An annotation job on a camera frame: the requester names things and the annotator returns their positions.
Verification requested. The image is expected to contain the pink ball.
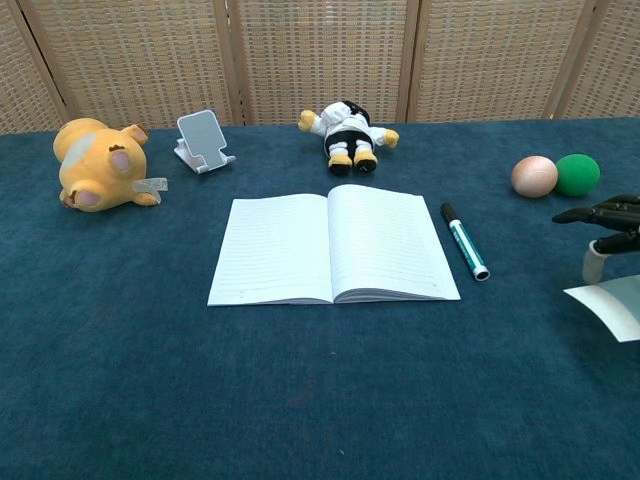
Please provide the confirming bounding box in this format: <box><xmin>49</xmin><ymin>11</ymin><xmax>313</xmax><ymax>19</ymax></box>
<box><xmin>510</xmin><ymin>155</ymin><xmax>559</xmax><ymax>199</ymax></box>

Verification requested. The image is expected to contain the green ball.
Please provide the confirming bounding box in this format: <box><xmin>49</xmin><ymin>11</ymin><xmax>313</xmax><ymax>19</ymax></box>
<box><xmin>555</xmin><ymin>153</ymin><xmax>601</xmax><ymax>197</ymax></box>

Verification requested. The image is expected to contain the yellow plush animal toy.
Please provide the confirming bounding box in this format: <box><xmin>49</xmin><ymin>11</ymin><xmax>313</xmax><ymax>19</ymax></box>
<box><xmin>52</xmin><ymin>117</ymin><xmax>170</xmax><ymax>214</ymax></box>

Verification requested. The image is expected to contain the woven wooden folding screen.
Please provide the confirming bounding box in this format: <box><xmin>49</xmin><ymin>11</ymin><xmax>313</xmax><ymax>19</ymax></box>
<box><xmin>0</xmin><ymin>0</ymin><xmax>640</xmax><ymax>136</ymax></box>

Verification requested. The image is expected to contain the teal cream paper card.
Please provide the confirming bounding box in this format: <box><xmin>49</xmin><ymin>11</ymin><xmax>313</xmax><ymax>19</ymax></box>
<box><xmin>562</xmin><ymin>274</ymin><xmax>640</xmax><ymax>344</ymax></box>

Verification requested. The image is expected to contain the green white marker pen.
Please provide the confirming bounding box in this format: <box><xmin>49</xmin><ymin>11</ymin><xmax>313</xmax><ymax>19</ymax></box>
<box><xmin>440</xmin><ymin>201</ymin><xmax>491</xmax><ymax>283</ymax></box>

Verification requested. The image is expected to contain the open white lined notebook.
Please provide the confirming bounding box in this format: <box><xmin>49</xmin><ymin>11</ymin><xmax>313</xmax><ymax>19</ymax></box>
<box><xmin>206</xmin><ymin>183</ymin><xmax>462</xmax><ymax>307</ymax></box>

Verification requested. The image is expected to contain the white grey phone stand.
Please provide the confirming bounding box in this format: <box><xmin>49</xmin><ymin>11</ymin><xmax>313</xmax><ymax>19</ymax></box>
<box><xmin>173</xmin><ymin>110</ymin><xmax>237</xmax><ymax>176</ymax></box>

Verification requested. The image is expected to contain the blue felt table cover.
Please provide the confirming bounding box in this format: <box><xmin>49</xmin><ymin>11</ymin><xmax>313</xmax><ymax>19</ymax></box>
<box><xmin>0</xmin><ymin>117</ymin><xmax>640</xmax><ymax>480</ymax></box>

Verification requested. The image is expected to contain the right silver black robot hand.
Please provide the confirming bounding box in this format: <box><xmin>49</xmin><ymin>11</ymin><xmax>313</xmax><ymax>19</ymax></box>
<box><xmin>552</xmin><ymin>194</ymin><xmax>640</xmax><ymax>285</ymax></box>

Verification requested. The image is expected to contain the black white plush doll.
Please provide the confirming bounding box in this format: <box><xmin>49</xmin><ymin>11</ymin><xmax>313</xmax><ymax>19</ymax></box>
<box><xmin>298</xmin><ymin>99</ymin><xmax>401</xmax><ymax>177</ymax></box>

